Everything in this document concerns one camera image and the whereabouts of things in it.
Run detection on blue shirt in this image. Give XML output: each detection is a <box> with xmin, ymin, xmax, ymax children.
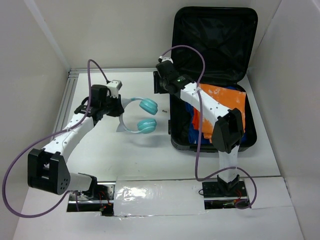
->
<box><xmin>185</xmin><ymin>86</ymin><xmax>248</xmax><ymax>145</ymax></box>

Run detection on orange white-speckled towel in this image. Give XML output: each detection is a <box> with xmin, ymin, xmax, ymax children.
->
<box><xmin>200</xmin><ymin>84</ymin><xmax>247</xmax><ymax>144</ymax></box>

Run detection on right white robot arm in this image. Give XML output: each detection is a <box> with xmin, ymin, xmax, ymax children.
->
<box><xmin>156</xmin><ymin>58</ymin><xmax>244</xmax><ymax>196</ymax></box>

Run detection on black hard-shell suitcase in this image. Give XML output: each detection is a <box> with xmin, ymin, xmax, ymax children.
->
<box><xmin>169</xmin><ymin>6</ymin><xmax>258</xmax><ymax>152</ymax></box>

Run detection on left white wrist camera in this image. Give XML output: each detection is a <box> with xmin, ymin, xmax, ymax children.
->
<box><xmin>106</xmin><ymin>80</ymin><xmax>123</xmax><ymax>99</ymax></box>

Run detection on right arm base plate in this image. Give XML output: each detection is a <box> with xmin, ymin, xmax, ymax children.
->
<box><xmin>198</xmin><ymin>180</ymin><xmax>250</xmax><ymax>210</ymax></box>

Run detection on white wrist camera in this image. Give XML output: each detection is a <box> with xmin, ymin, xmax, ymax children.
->
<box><xmin>158</xmin><ymin>56</ymin><xmax>173</xmax><ymax>63</ymax></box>
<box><xmin>106</xmin><ymin>80</ymin><xmax>123</xmax><ymax>99</ymax></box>

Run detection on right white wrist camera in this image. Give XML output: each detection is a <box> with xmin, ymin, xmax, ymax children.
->
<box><xmin>158</xmin><ymin>56</ymin><xmax>173</xmax><ymax>63</ymax></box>

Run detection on bright orange cloth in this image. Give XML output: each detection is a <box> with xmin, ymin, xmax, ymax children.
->
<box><xmin>191</xmin><ymin>83</ymin><xmax>208</xmax><ymax>132</ymax></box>

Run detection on teal cat-ear headphones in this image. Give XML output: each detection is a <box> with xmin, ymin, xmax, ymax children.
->
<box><xmin>116</xmin><ymin>97</ymin><xmax>158</xmax><ymax>134</ymax></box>

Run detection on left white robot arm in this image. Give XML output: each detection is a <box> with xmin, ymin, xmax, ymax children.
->
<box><xmin>27</xmin><ymin>80</ymin><xmax>124</xmax><ymax>200</ymax></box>

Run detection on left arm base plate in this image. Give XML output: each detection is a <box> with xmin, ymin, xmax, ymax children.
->
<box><xmin>66</xmin><ymin>181</ymin><xmax>116</xmax><ymax>217</ymax></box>

